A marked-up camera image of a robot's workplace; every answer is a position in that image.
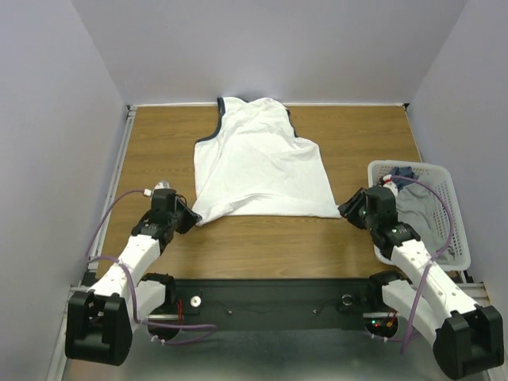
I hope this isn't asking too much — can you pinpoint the white graphic tank top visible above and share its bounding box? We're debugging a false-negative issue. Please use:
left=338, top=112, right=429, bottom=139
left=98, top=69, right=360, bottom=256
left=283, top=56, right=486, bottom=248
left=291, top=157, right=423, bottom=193
left=192, top=97, right=340, bottom=225

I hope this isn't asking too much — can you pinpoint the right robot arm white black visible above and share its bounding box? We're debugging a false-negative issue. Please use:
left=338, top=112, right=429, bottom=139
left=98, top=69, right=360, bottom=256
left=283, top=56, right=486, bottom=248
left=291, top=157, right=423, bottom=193
left=338, top=185, right=505, bottom=379

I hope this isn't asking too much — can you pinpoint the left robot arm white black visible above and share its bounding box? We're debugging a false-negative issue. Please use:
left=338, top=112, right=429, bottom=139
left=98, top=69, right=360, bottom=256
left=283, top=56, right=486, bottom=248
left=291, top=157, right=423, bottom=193
left=65, top=182, right=201, bottom=366

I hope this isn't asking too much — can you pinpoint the grey tank top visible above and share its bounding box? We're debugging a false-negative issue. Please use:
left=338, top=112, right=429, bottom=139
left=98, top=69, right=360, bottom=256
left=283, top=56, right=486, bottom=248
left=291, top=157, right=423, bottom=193
left=396, top=183, right=449, bottom=255

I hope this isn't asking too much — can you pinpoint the navy blue tank top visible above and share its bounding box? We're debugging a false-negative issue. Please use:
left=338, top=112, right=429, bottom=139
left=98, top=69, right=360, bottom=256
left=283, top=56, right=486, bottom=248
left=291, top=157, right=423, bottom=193
left=389, top=166, right=419, bottom=191

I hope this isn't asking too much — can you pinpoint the white plastic laundry basket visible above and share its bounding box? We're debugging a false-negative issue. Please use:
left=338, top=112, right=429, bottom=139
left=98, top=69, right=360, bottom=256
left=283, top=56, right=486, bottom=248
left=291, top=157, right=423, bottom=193
left=368, top=160, right=471, bottom=271

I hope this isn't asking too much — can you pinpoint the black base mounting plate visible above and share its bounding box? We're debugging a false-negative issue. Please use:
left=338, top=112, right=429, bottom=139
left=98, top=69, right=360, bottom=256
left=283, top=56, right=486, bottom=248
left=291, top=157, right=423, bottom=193
left=153, top=278, right=389, bottom=331

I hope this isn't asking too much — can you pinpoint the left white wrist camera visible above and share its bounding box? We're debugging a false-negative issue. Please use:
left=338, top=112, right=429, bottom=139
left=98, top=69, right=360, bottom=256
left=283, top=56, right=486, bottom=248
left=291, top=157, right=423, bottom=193
left=143, top=180, right=170, bottom=198

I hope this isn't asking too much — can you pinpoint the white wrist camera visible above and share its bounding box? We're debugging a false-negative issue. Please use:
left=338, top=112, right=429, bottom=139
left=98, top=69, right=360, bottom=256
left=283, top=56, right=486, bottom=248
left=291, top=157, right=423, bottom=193
left=378, top=175, right=398, bottom=197
left=143, top=180, right=170, bottom=198

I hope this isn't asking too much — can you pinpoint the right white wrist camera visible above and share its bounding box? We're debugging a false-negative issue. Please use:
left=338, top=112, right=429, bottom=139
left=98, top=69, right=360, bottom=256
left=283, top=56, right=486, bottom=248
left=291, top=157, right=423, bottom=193
left=378, top=175, right=398, bottom=197

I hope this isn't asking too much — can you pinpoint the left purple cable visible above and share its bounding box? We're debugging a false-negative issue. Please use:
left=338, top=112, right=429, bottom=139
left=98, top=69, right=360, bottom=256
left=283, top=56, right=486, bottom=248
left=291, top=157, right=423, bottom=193
left=85, top=190, right=218, bottom=345

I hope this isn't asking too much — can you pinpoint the purple cable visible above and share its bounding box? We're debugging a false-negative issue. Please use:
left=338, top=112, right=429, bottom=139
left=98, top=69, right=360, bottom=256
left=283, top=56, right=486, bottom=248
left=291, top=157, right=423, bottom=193
left=371, top=176, right=456, bottom=355
left=85, top=190, right=218, bottom=345

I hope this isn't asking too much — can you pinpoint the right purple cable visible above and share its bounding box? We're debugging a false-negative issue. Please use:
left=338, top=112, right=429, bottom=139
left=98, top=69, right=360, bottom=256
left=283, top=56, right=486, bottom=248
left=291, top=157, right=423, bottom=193
left=371, top=176, right=456, bottom=355

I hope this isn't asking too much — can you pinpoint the aluminium frame rail left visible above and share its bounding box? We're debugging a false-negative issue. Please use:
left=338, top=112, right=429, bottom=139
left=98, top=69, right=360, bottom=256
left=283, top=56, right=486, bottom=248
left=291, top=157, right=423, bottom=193
left=79, top=105, right=137, bottom=286

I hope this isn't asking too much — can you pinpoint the aluminium frame rail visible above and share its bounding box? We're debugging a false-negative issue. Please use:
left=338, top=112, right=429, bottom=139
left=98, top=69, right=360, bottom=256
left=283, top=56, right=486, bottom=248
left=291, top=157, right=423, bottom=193
left=79, top=105, right=137, bottom=286
left=63, top=277, right=497, bottom=318

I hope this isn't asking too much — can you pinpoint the aluminium frame rail front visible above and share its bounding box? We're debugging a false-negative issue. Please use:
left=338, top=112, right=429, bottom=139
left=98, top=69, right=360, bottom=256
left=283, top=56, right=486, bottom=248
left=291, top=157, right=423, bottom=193
left=63, top=277, right=497, bottom=318

